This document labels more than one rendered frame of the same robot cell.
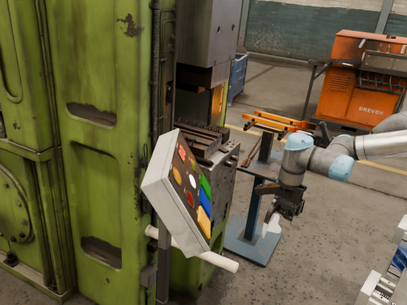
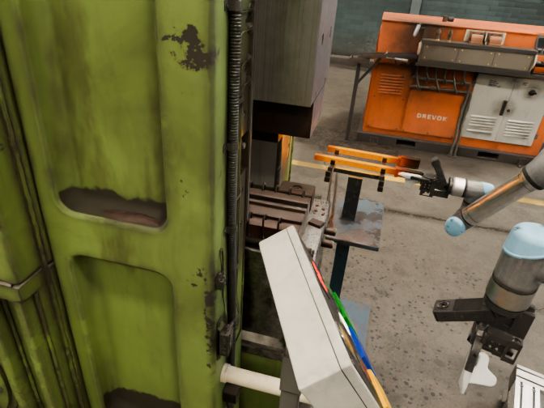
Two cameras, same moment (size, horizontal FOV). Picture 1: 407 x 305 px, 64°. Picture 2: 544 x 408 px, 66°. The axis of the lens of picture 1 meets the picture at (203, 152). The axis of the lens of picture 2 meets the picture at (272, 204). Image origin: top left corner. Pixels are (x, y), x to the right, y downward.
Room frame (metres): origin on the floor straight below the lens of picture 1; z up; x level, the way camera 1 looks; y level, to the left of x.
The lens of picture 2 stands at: (0.39, 0.29, 1.65)
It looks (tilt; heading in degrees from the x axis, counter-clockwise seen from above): 30 degrees down; 348
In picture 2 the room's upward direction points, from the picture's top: 4 degrees clockwise
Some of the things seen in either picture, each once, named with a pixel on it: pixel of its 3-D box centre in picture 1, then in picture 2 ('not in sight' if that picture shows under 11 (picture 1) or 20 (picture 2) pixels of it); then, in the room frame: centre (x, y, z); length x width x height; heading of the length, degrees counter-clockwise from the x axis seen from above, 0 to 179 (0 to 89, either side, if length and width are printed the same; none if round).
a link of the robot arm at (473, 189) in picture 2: not in sight; (477, 191); (1.68, -0.82, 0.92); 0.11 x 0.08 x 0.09; 62
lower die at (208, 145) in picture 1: (176, 135); (240, 210); (1.53, 0.15, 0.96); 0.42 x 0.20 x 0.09; 66
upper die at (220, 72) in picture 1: (180, 65); (243, 99); (1.53, 0.15, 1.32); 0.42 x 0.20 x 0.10; 66
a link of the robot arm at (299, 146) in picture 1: (297, 153); (527, 257); (0.89, -0.28, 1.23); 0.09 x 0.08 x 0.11; 58
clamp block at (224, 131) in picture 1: (217, 134); (296, 195); (1.64, -0.06, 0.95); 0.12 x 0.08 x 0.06; 66
